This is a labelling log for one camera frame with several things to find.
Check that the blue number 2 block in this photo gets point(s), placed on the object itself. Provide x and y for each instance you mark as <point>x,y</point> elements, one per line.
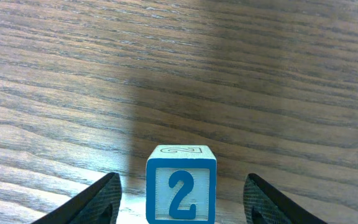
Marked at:
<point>181,185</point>

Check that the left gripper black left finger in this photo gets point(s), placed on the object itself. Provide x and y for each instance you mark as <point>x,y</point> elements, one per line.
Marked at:
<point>97,204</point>

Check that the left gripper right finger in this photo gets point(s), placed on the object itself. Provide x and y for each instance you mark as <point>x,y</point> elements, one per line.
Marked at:
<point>264,204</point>

